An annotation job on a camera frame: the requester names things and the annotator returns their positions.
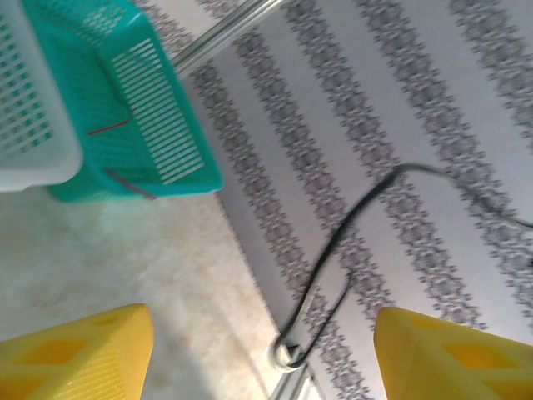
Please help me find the red cable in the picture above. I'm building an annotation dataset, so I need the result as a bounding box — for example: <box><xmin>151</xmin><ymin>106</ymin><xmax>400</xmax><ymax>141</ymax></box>
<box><xmin>86</xmin><ymin>116</ymin><xmax>133</xmax><ymax>137</ymax></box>
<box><xmin>102</xmin><ymin>167</ymin><xmax>158</xmax><ymax>202</ymax></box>

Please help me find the black cable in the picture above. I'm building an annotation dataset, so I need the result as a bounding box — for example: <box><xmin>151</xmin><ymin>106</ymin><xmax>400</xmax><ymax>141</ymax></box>
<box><xmin>272</xmin><ymin>161</ymin><xmax>533</xmax><ymax>373</ymax></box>

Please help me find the teal plastic basket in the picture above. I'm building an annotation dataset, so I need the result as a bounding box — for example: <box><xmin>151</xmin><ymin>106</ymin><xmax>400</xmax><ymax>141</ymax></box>
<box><xmin>21</xmin><ymin>0</ymin><xmax>226</xmax><ymax>205</ymax></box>

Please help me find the aluminium frame post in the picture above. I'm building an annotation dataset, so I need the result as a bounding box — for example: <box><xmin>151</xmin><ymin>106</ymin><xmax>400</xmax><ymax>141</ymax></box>
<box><xmin>170</xmin><ymin>0</ymin><xmax>286</xmax><ymax>80</ymax></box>

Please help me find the white plastic basket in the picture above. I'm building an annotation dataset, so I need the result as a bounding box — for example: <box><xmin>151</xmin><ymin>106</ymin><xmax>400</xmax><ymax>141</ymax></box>
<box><xmin>0</xmin><ymin>0</ymin><xmax>84</xmax><ymax>193</ymax></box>

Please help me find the aluminium side rail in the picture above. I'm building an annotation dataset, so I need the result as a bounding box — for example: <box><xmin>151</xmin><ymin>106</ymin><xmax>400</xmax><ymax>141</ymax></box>
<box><xmin>268</xmin><ymin>341</ymin><xmax>330</xmax><ymax>400</ymax></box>

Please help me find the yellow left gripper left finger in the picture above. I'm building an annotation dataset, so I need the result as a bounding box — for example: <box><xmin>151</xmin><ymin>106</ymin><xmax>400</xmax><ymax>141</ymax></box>
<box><xmin>0</xmin><ymin>302</ymin><xmax>155</xmax><ymax>400</ymax></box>

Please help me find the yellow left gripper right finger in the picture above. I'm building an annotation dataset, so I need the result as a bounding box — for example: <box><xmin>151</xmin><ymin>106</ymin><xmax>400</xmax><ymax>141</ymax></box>
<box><xmin>374</xmin><ymin>306</ymin><xmax>533</xmax><ymax>400</ymax></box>

